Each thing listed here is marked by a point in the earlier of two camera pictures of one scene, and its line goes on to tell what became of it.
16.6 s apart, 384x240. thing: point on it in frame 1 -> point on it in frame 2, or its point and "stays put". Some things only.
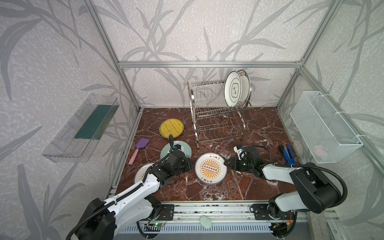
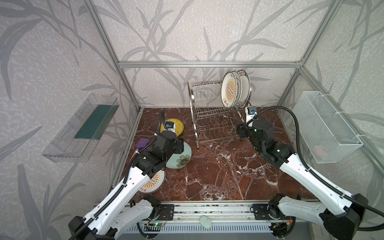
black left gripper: [184, 163] -> [169, 134]
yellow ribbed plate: [171, 126] stays put
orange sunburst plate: [210, 168] -> [229, 89]
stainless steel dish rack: [213, 118] stays put
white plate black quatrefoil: [233, 89] stays put
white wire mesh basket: [327, 139] stays put
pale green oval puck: [205, 222] stays put
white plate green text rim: [246, 88] stays put
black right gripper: [235, 163] -> [244, 130]
